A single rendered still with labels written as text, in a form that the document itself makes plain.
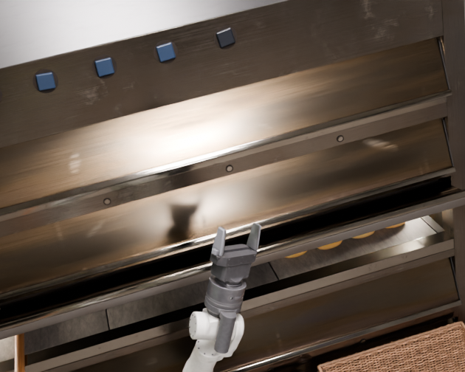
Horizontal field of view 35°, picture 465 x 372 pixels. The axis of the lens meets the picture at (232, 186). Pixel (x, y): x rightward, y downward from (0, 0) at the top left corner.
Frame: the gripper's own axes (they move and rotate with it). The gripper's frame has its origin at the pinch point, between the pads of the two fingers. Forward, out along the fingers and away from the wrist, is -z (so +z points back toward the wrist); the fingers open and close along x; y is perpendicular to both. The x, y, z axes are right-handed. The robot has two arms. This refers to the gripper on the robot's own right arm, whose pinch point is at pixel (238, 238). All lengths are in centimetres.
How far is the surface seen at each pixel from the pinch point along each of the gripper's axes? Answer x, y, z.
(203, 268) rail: -22.2, 32.9, 26.7
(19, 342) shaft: 9, 76, 70
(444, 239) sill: -107, 9, 16
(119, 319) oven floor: -19, 63, 60
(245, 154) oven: -36, 40, -6
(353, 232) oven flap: -61, 13, 11
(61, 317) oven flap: 12, 50, 46
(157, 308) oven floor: -29, 58, 55
